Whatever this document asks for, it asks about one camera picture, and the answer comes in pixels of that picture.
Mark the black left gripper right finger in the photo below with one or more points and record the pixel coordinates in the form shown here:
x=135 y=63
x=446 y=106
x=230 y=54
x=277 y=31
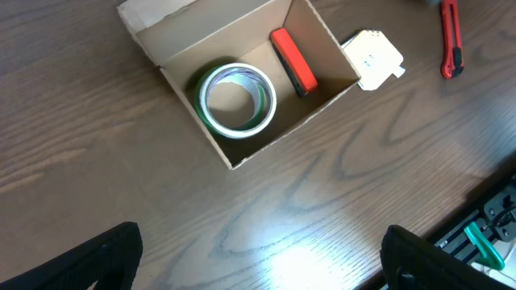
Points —
x=409 y=262

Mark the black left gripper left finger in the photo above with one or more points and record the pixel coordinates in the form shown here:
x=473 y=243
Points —
x=107 y=261

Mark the green tape roll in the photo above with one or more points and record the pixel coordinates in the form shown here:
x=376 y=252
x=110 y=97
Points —
x=254 y=81

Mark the red stapler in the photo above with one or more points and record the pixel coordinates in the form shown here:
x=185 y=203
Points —
x=298 y=70

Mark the white masking tape roll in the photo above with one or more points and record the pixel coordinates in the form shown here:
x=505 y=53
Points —
x=231 y=105

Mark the red utility knife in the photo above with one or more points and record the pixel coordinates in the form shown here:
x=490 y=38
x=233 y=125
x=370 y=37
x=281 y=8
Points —
x=453 y=60

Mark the brown cardboard box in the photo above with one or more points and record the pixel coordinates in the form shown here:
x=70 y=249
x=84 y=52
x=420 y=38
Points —
x=185 y=39

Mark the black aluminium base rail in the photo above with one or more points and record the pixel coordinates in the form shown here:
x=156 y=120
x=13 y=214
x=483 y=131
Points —
x=492 y=209

